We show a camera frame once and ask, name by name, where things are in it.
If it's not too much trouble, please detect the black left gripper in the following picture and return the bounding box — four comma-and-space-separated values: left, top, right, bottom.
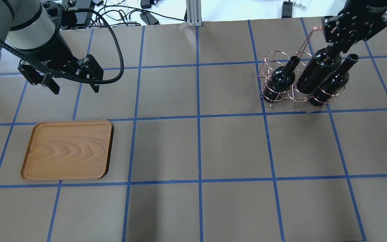
12, 34, 103, 95

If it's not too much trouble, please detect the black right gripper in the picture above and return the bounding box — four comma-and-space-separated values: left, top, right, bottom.
321, 0, 387, 53

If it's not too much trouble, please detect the dark wine bottle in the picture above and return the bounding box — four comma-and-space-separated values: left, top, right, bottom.
309, 53, 359, 108
296, 46, 341, 94
263, 56, 300, 103

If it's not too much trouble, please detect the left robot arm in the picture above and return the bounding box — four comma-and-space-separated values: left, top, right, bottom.
0, 0, 103, 94

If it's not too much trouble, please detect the wooden tray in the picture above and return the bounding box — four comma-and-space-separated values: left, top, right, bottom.
20, 120, 114, 180

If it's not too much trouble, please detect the black power adapter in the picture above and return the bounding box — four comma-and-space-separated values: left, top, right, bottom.
281, 0, 293, 18

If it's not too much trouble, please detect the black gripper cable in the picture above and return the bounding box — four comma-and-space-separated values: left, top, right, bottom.
0, 8, 125, 84

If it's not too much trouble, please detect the copper wire bottle basket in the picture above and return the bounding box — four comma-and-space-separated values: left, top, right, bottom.
258, 26, 358, 109

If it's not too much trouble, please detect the aluminium frame post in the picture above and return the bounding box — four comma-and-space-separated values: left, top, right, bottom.
186, 0, 203, 27

